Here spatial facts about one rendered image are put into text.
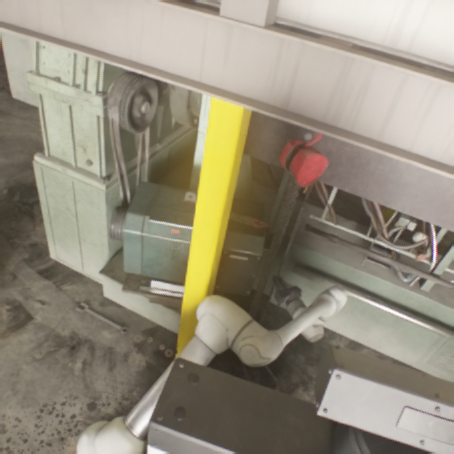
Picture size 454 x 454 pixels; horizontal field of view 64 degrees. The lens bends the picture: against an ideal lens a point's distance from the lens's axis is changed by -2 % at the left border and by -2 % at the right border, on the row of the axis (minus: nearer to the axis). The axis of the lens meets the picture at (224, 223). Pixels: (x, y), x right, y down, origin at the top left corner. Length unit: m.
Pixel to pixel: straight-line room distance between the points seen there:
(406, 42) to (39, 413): 2.30
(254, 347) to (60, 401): 1.32
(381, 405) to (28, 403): 2.18
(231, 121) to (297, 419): 0.88
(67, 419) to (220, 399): 1.97
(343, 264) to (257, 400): 2.07
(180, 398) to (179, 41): 0.99
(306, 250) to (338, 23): 1.38
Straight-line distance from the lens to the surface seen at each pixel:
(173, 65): 1.18
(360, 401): 0.26
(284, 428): 0.32
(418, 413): 0.27
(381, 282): 2.41
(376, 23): 1.41
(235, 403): 0.32
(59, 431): 2.26
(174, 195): 2.05
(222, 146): 1.12
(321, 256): 2.37
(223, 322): 1.34
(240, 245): 1.92
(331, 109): 1.04
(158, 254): 2.01
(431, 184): 2.11
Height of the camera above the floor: 2.07
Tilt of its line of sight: 39 degrees down
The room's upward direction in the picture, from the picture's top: 12 degrees clockwise
